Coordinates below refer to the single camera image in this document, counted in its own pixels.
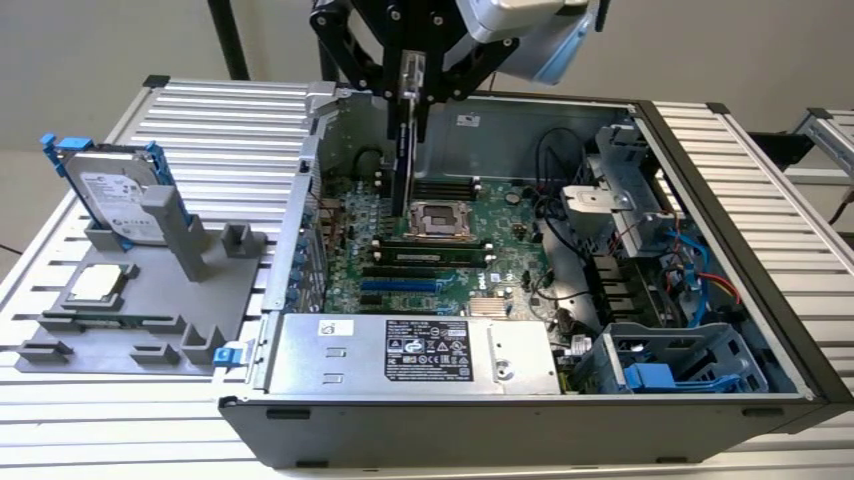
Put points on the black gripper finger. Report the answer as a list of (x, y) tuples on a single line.
[(467, 70), (347, 55)]

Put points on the green graphics card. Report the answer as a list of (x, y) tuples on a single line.
[(403, 165)]

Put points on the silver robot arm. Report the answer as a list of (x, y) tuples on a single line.
[(567, 55)]

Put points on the black metal pole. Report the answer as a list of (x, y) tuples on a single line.
[(230, 40)]

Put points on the round coin battery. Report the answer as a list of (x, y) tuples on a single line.
[(513, 197)]

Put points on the CPU socket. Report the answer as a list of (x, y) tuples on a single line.
[(436, 220)]

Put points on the silver metal drive bay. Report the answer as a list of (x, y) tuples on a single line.
[(594, 200)]

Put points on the green motherboard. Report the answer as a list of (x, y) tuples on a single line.
[(507, 235)]

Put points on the green RAM stick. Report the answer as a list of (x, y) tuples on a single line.
[(420, 257), (107, 317)]

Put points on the long black expansion slot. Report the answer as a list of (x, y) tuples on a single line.
[(400, 272)]

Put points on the blue expansion slot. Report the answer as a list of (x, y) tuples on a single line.
[(400, 286)]

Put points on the hard disk in blue carrier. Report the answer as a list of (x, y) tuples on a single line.
[(107, 195)]

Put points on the silver chipset heatsink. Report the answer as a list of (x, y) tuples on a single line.
[(490, 307)]

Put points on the short black expansion slot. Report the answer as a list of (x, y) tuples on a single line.
[(372, 300)]

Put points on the black plastic disk bay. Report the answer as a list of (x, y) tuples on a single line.
[(621, 290)]

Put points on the silver CPU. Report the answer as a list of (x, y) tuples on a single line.
[(96, 285)]

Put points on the grey drive cage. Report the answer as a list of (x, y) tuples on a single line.
[(667, 328)]

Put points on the silver power supply unit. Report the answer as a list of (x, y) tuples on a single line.
[(360, 365)]

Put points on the blue case latch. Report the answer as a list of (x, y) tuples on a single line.
[(226, 356)]

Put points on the blue plastic drive latch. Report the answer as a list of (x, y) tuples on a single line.
[(650, 376)]

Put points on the grey parts rack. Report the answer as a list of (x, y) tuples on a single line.
[(100, 350)]

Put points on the grey PC case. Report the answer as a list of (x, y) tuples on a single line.
[(467, 430)]

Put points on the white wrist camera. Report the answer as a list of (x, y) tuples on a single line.
[(521, 20)]

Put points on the black metal bracket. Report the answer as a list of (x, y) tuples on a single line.
[(777, 147)]

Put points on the aluminium frame table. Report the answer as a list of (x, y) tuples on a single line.
[(830, 131)]

